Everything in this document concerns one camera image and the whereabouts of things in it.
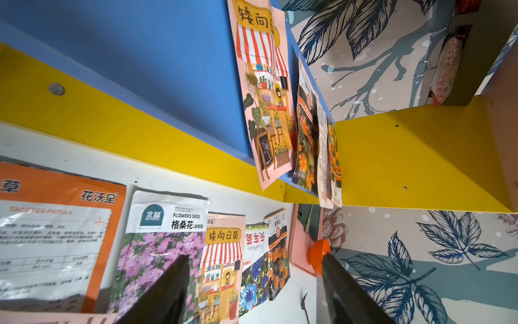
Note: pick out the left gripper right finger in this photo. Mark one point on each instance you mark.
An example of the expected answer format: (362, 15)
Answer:
(347, 300)

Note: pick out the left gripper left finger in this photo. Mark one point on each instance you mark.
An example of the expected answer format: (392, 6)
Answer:
(165, 301)

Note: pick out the striped shop seed bag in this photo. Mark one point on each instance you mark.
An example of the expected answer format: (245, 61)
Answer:
(219, 283)

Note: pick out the orange marigold seed bag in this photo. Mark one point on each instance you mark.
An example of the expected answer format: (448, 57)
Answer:
(278, 261)

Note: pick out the purple flower seed bag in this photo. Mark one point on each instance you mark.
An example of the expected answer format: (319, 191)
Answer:
(161, 227)

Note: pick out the blue flower seed bag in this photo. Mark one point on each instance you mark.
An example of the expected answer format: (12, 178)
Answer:
(255, 279)

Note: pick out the white orange seed bag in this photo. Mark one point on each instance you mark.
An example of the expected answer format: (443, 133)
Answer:
(57, 233)

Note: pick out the pink shop seed bag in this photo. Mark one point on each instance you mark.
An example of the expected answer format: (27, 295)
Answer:
(261, 47)
(55, 318)

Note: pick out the white text seed bag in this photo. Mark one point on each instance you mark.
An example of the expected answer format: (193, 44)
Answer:
(323, 169)

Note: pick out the lower orange marigold bag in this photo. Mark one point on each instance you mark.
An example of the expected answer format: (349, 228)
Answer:
(335, 170)

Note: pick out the dark marigold seed bag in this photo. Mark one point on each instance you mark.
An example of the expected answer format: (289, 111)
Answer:
(306, 105)

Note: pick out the yellow shelf unit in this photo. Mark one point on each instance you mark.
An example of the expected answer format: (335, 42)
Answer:
(157, 81)

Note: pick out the orange bowl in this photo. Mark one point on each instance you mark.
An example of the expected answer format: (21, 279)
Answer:
(317, 253)

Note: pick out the pink tray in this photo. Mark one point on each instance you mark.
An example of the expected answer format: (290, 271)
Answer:
(299, 244)

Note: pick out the dark green cloth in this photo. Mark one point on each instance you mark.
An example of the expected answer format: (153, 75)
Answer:
(309, 216)

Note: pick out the black wall holder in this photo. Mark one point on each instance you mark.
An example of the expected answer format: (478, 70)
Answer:
(491, 27)

